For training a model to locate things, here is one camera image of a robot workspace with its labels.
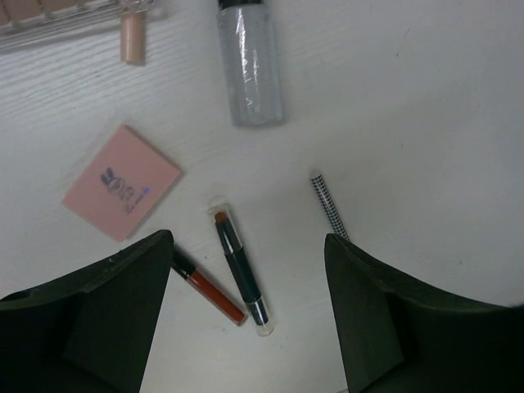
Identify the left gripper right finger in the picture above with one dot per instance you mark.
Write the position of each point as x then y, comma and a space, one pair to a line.
400, 334

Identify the pink square compact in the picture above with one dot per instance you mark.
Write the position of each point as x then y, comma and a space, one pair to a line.
123, 182

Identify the houndstooth eyeliner pen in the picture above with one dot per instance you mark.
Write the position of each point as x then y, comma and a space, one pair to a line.
325, 199

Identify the pink concealer tube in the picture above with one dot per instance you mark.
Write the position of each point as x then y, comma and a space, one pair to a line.
133, 39

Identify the clear bottle black cap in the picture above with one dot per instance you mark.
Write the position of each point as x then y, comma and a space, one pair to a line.
250, 62

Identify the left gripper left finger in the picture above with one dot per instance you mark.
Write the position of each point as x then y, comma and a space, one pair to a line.
90, 330

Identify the brown eyeshadow palette clear case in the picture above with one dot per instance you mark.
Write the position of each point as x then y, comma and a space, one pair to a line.
32, 23

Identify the dark teal lipstick crayon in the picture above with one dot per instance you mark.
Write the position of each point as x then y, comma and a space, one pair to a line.
240, 266

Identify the red lip gloss tube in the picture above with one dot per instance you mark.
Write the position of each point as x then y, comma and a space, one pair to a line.
187, 269

